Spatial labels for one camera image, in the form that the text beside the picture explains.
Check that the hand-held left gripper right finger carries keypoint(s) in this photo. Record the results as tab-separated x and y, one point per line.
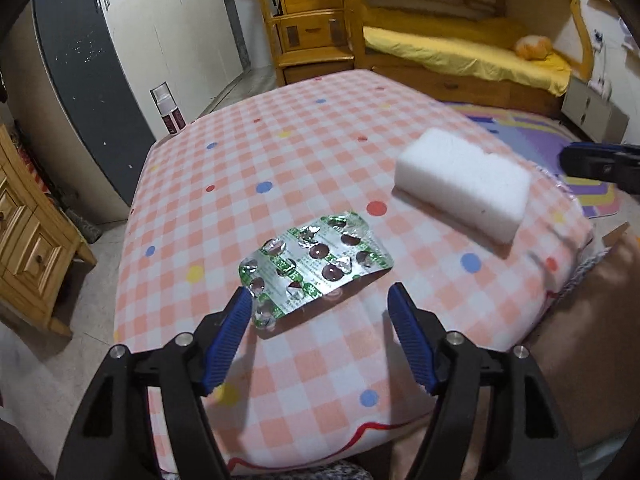
412	340

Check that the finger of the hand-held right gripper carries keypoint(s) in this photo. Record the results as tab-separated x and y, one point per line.
600	162

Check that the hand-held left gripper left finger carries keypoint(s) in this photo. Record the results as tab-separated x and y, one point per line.
227	345

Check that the green silver blister pack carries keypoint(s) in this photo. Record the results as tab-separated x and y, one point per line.
320	260

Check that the small white bedside cabinet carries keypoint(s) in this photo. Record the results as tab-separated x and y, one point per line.
590	110

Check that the cardboard box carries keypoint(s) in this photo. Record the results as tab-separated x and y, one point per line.
616	234

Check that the rainbow patterned rug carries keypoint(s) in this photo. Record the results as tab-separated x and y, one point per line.
525	130

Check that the wooden bunk bed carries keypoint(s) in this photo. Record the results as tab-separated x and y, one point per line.
500	87

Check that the orange plush toy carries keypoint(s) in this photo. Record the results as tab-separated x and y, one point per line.
532	46

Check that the white foam block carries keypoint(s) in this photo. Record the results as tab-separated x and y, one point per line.
460	180

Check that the person's grey knit garment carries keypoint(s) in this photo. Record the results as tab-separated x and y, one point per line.
325	472

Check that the yellow bed sheet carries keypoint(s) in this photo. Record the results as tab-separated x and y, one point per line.
450	45

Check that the pink checked dotted tablecloth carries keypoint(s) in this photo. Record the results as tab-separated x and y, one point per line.
300	160

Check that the wooden cabinet with drawers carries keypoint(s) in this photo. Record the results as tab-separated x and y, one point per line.
30	255

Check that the small spray bottle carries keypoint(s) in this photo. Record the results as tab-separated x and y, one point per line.
163	115

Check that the folded patterned umbrella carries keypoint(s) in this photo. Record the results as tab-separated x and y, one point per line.
35	170

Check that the white and grey wardrobe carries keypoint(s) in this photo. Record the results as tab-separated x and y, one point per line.
150	35

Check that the wooden stair drawers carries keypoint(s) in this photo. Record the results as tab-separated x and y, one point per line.
305	30

